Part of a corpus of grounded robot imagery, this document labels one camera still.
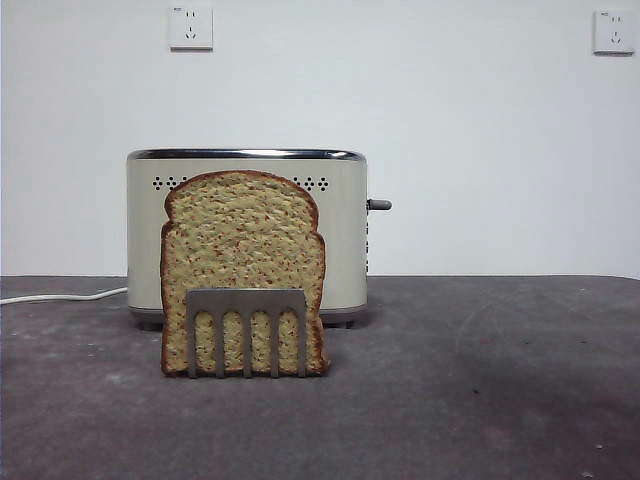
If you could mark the grey toaster lever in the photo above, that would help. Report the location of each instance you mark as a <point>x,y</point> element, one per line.
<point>380,205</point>

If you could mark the brown wholegrain bread slice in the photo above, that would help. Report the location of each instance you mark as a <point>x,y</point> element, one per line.
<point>240,235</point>

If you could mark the cream and steel toaster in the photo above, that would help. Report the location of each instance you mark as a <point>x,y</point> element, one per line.
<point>342,240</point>

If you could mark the steel toast rack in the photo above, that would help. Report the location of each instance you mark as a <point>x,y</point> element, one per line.
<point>245,299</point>

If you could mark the white wall socket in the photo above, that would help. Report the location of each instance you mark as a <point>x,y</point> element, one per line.
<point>191,28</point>
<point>613,32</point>

